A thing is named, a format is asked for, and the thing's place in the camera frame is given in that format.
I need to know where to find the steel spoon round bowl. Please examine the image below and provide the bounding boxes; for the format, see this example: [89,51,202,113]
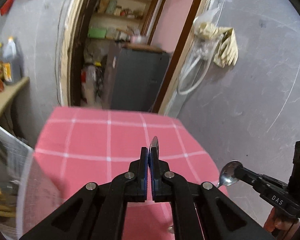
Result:
[148,136,159,160]

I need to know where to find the right hand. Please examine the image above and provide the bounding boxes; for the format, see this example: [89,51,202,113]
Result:
[263,207,300,239]

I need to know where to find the pink checked tablecloth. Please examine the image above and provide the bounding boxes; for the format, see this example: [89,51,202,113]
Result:
[17,107,219,236]

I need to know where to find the white perforated utensil basket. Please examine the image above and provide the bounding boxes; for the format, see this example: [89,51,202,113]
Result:
[0,126,33,239]

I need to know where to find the beige rubber gloves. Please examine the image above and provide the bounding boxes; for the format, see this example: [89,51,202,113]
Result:
[194,22,238,68]

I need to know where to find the dark grey cabinet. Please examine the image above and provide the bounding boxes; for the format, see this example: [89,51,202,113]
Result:
[101,42,170,112]

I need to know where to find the beige countertop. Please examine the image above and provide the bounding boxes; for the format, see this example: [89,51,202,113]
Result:
[0,77,30,118]

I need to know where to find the steel pot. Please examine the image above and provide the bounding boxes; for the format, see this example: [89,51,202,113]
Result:
[130,35,148,44]

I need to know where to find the large dark vinegar jug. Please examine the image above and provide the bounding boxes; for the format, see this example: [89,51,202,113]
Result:
[2,37,21,85]

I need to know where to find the wooden shelf unit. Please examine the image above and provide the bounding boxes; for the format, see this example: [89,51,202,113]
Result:
[88,0,159,41]

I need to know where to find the red plastic bag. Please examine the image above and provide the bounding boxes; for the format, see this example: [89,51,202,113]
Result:
[0,0,14,16]

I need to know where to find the white hose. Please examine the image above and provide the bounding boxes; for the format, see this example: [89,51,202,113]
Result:
[176,39,220,96]

